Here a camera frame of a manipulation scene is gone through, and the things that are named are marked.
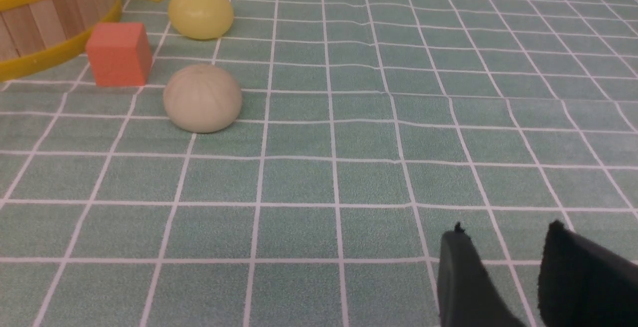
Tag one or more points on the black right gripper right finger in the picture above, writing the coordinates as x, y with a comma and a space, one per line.
582, 284

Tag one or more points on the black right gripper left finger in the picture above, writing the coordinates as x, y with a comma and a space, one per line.
466, 295

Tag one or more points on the white bun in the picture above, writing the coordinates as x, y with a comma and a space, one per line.
202, 98

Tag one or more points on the yellow bun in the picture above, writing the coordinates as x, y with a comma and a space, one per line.
201, 19

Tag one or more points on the bamboo steamer tray yellow rim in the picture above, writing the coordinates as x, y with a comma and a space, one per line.
39, 34

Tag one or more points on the green checkered tablecloth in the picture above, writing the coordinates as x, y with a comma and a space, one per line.
367, 129

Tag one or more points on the orange cube block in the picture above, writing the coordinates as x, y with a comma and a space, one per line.
119, 54

